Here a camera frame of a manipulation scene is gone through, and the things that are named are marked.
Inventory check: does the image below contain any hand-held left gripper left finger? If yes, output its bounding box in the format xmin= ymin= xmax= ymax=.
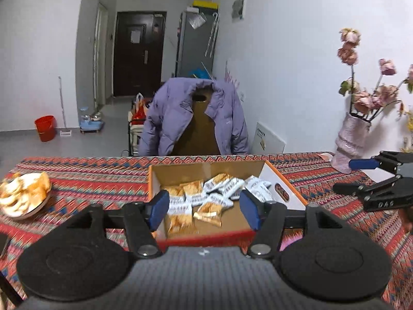
xmin=48 ymin=190 xmax=170 ymax=259

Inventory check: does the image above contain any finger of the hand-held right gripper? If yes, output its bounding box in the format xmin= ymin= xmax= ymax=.
xmin=348 ymin=150 xmax=413 ymax=175
xmin=332 ymin=175 xmax=404 ymax=198

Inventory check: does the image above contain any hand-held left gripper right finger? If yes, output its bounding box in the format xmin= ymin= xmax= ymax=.
xmin=240 ymin=189 xmax=359 ymax=259

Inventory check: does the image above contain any red cardboard box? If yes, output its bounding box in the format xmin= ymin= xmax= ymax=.
xmin=148 ymin=160 xmax=308 ymax=254

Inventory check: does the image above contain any pile of small orange packets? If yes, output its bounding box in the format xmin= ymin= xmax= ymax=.
xmin=160 ymin=173 xmax=273 ymax=236

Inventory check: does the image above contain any pink snack packet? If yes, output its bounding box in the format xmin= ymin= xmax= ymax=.
xmin=279 ymin=229 xmax=304 ymax=252

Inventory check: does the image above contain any person's right hand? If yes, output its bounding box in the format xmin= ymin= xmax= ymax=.
xmin=399 ymin=207 xmax=413 ymax=234

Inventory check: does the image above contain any pink ceramic vase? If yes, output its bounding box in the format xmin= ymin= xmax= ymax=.
xmin=331 ymin=113 xmax=371 ymax=174

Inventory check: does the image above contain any bunch of dried pink roses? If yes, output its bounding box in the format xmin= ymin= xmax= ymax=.
xmin=337 ymin=27 xmax=413 ymax=120

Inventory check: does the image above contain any white flat board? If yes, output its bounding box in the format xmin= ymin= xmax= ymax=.
xmin=251 ymin=122 xmax=287 ymax=154

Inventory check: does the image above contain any small metal cart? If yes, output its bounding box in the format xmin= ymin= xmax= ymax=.
xmin=128 ymin=98 xmax=152 ymax=156

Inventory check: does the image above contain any red patterned tablecloth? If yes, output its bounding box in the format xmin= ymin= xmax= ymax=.
xmin=0 ymin=151 xmax=413 ymax=310

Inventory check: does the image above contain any brown wooden chair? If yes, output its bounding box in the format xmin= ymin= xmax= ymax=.
xmin=171 ymin=89 xmax=221 ymax=156

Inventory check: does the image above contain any purple puffer jacket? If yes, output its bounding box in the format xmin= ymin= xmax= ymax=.
xmin=138 ymin=77 xmax=250 ymax=156

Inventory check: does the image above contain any red plastic bag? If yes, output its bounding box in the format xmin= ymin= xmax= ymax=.
xmin=132 ymin=93 xmax=149 ymax=120

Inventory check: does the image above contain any blue pet feeder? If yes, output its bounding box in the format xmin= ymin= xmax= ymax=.
xmin=79 ymin=111 xmax=105 ymax=132

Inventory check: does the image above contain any oval plate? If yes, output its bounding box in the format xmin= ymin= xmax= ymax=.
xmin=0 ymin=172 xmax=53 ymax=221

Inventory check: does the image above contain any mop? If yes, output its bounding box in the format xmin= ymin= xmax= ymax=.
xmin=58 ymin=76 xmax=73 ymax=137

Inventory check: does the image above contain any red plastic bucket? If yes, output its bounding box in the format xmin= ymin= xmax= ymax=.
xmin=34 ymin=115 xmax=56 ymax=142

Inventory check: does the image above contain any blue bag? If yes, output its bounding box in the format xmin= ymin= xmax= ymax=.
xmin=188 ymin=68 xmax=210 ymax=80

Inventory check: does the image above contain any dark entrance door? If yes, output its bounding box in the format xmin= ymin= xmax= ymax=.
xmin=112 ymin=11 xmax=167 ymax=97

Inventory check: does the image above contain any dark flat object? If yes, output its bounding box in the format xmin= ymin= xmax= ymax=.
xmin=0 ymin=232 xmax=10 ymax=259

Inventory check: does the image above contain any glass sliding door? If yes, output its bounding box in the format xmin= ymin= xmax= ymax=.
xmin=93 ymin=3 xmax=109 ymax=104

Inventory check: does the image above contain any grey refrigerator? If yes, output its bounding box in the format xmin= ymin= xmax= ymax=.
xmin=175 ymin=10 xmax=220 ymax=79

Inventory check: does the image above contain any black rod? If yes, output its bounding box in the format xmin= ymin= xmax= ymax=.
xmin=0 ymin=269 xmax=23 ymax=307

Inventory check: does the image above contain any clear plastic bag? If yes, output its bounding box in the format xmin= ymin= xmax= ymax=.
xmin=188 ymin=13 xmax=207 ymax=29

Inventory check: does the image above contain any wall picture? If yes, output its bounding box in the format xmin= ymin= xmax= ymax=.
xmin=232 ymin=0 xmax=246 ymax=23

